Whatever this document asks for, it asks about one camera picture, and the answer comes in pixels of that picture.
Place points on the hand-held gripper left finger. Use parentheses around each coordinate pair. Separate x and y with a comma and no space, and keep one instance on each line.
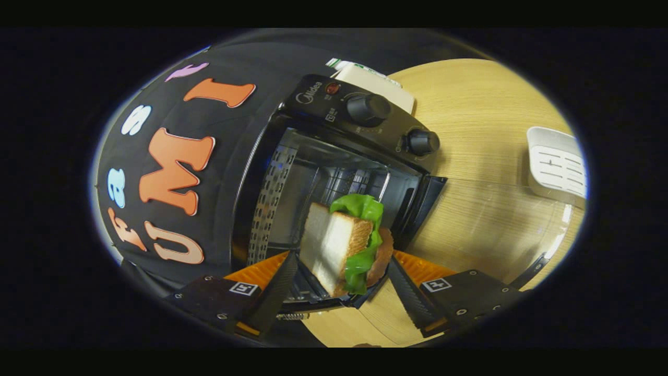
(274,295)

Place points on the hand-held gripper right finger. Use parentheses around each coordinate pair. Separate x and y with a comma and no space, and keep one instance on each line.
(409,297)

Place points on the lettuce sandwich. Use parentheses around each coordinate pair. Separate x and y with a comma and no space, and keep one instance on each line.
(334,240)

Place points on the black toaster oven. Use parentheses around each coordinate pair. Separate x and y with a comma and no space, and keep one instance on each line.
(334,104)

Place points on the white pop-up toaster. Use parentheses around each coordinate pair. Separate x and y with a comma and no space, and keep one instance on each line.
(376,86)

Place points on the white rectangular tray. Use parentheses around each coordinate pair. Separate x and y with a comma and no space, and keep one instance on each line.
(556,162)

